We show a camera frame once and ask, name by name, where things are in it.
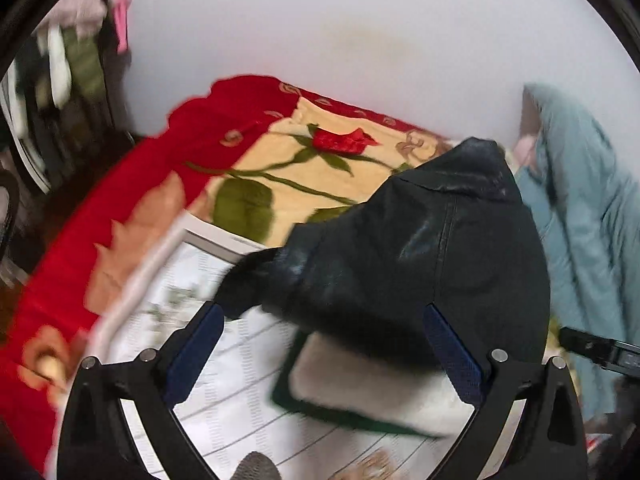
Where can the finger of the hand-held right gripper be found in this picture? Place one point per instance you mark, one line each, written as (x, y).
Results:
(600, 350)

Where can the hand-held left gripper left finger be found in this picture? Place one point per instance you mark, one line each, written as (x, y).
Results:
(194, 352)

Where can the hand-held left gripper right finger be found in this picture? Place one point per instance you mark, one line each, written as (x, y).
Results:
(452, 355)

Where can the black leather jacket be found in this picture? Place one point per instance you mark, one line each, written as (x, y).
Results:
(390, 260)

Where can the white quilted floral mat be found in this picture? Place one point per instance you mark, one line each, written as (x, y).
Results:
(240, 410)

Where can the white fluffy folded garment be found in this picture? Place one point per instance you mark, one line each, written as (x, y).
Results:
(370, 390)

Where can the blue duvet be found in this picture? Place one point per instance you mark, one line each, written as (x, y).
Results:
(585, 220)

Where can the grey fluffy cuff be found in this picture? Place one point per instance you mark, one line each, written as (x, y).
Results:
(257, 467)

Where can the red floral blanket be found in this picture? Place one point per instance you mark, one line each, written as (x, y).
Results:
(100, 220)

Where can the pink cloth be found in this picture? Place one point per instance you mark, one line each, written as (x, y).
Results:
(526, 147)

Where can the olive puffer jacket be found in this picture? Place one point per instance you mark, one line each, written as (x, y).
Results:
(85, 65)

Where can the white puffer jacket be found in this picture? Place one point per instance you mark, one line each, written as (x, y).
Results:
(57, 65)

